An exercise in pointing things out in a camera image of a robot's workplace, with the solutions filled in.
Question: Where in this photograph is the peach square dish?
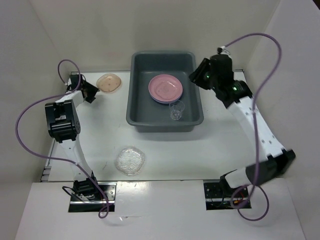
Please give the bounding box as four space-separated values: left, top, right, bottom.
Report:
96 73 122 94

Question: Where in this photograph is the blue plastic plate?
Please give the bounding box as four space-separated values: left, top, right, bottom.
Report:
151 95 182 104

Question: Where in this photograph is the pink plastic plate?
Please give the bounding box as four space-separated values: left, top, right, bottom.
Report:
148 74 184 104

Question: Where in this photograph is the clear plastic cup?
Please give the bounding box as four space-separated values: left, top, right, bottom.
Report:
169 100 185 121

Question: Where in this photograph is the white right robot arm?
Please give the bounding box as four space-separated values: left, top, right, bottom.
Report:
189 54 296 197

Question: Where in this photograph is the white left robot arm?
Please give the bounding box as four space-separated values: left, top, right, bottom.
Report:
44 74 100 201

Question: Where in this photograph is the grey plastic bin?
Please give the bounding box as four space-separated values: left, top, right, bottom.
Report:
126 50 204 133

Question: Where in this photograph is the clear textured square dish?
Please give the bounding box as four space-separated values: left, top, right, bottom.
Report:
114 146 146 176

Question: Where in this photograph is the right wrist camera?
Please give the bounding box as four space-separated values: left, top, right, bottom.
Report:
217 46 231 57

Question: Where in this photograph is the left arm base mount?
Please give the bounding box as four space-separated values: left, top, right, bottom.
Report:
62 182 117 213

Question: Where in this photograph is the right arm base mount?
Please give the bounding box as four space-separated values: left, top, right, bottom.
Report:
203 180 249 211

